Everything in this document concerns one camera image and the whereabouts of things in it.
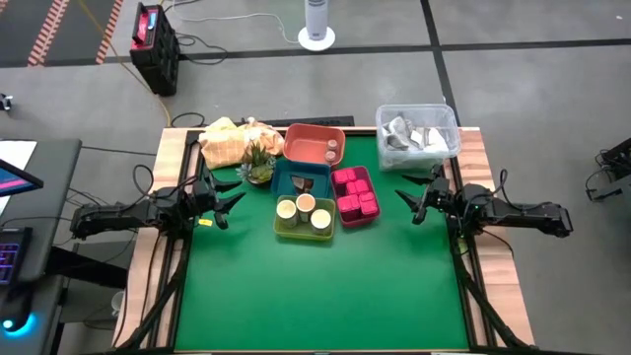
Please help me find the grey crumpled cloth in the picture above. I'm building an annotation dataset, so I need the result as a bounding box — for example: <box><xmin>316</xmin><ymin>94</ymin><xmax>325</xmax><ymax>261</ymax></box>
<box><xmin>382</xmin><ymin>113</ymin><xmax>420</xmax><ymax>152</ymax></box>

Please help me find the white paper sheet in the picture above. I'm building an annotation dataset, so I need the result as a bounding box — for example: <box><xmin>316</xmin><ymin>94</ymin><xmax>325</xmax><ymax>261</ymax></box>
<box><xmin>0</xmin><ymin>140</ymin><xmax>38</xmax><ymax>172</ymax></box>

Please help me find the orange checked cloth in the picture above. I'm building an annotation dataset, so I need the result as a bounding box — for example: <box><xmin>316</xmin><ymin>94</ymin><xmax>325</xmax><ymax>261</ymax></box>
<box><xmin>239</xmin><ymin>116</ymin><xmax>286</xmax><ymax>157</ymax></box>

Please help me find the yellow cloth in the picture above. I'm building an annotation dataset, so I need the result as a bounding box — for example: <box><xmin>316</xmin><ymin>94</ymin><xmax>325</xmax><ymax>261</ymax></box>
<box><xmin>198</xmin><ymin>116</ymin><xmax>247</xmax><ymax>172</ymax></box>

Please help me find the backlit keyboard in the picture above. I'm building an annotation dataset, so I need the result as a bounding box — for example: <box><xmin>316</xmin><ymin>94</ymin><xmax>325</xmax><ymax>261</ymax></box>
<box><xmin>0</xmin><ymin>226</ymin><xmax>34</xmax><ymax>287</ymax></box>

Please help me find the teal plastic bin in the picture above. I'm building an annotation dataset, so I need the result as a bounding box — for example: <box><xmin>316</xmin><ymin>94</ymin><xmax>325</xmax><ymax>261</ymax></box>
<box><xmin>269</xmin><ymin>158</ymin><xmax>332</xmax><ymax>201</ymax></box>

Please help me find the black looped cable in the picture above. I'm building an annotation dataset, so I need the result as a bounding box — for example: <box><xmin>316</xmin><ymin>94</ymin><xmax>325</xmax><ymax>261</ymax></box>
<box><xmin>170</xmin><ymin>111</ymin><xmax>207</xmax><ymax>128</ymax></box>

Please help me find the brown spice packet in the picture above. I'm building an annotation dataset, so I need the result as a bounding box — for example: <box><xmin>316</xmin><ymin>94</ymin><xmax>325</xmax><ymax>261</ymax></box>
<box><xmin>290</xmin><ymin>175</ymin><xmax>316</xmax><ymax>194</ymax></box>

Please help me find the red plastic bin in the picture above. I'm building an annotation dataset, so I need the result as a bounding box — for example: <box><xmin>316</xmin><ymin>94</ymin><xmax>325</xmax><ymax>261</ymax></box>
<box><xmin>329</xmin><ymin>165</ymin><xmax>382</xmax><ymax>229</ymax></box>

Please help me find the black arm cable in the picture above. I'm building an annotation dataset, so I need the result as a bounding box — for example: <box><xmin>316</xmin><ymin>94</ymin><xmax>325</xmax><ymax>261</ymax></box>
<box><xmin>496</xmin><ymin>168</ymin><xmax>512</xmax><ymax>198</ymax></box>
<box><xmin>131</xmin><ymin>163</ymin><xmax>158</xmax><ymax>198</ymax></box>

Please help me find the blue glowing mouse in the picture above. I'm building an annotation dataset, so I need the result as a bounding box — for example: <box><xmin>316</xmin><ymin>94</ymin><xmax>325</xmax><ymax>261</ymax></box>
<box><xmin>0</xmin><ymin>300</ymin><xmax>38</xmax><ymax>341</ymax></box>

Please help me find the white tower fan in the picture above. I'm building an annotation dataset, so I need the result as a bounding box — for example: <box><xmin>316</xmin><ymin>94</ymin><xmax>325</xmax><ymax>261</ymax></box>
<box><xmin>297</xmin><ymin>0</ymin><xmax>337</xmax><ymax>52</ymax></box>

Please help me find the salmon plastic bin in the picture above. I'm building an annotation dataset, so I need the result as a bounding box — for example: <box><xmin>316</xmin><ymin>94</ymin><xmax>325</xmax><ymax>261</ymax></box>
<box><xmin>282</xmin><ymin>122</ymin><xmax>347</xmax><ymax>168</ymax></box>

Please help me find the yellow translucent plastic bin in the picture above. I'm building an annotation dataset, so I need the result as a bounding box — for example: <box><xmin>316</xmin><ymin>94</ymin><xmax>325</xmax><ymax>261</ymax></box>
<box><xmin>272</xmin><ymin>194</ymin><xmax>337</xmax><ymax>243</ymax></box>

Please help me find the lit computer screen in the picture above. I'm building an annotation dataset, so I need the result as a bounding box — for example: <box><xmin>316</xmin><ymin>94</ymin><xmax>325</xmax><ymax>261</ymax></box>
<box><xmin>0</xmin><ymin>157</ymin><xmax>44</xmax><ymax>198</ymax></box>

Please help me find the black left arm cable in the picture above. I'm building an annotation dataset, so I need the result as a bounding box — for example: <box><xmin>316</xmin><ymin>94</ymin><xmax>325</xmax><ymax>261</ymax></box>
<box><xmin>131</xmin><ymin>163</ymin><xmax>158</xmax><ymax>198</ymax></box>

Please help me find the succulent plant in black pot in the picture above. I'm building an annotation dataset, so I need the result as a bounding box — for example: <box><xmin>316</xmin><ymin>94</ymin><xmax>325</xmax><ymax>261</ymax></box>
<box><xmin>235</xmin><ymin>140</ymin><xmax>277</xmax><ymax>187</ymax></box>

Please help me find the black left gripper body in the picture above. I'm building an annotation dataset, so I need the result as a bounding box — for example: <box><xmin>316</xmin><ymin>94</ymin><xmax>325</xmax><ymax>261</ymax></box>
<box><xmin>189</xmin><ymin>176</ymin><xmax>218</xmax><ymax>221</ymax></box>

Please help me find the yellow cable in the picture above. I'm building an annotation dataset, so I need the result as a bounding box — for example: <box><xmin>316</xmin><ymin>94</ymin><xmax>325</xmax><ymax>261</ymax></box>
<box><xmin>78</xmin><ymin>0</ymin><xmax>173</xmax><ymax>127</ymax></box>

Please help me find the black plastic crate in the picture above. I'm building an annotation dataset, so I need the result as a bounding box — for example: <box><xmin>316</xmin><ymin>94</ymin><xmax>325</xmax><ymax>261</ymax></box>
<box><xmin>129</xmin><ymin>2</ymin><xmax>181</xmax><ymax>98</ymax></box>

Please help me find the white cable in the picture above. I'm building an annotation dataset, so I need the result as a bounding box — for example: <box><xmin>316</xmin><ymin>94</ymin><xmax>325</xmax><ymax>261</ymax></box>
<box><xmin>170</xmin><ymin>0</ymin><xmax>302</xmax><ymax>45</ymax></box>

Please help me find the black floor cable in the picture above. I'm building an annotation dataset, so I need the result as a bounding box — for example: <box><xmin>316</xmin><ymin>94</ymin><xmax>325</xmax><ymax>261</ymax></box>
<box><xmin>175</xmin><ymin>32</ymin><xmax>231</xmax><ymax>66</ymax></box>

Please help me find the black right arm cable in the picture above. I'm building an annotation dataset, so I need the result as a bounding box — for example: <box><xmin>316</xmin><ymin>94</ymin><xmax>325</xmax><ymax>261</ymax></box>
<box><xmin>496</xmin><ymin>168</ymin><xmax>512</xmax><ymax>198</ymax></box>

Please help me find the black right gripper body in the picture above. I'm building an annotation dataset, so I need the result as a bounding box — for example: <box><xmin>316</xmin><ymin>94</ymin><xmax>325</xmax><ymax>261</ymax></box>
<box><xmin>424</xmin><ymin>176</ymin><xmax>462</xmax><ymax>214</ymax></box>

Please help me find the grey desk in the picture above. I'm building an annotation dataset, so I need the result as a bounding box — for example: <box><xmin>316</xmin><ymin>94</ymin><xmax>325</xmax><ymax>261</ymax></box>
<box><xmin>0</xmin><ymin>137</ymin><xmax>130</xmax><ymax>355</ymax></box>

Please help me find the black equipment with cables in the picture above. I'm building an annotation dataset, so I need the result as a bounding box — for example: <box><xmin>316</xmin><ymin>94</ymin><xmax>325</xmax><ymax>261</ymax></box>
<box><xmin>585</xmin><ymin>137</ymin><xmax>631</xmax><ymax>203</ymax></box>

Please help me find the clear plastic storage box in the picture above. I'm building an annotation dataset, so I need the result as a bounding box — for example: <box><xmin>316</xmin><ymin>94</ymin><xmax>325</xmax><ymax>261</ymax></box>
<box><xmin>375</xmin><ymin>103</ymin><xmax>462</xmax><ymax>173</ymax></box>

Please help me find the white crumpled cloth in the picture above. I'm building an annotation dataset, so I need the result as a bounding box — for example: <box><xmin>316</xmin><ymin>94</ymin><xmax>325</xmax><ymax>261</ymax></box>
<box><xmin>416</xmin><ymin>126</ymin><xmax>450</xmax><ymax>154</ymax></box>

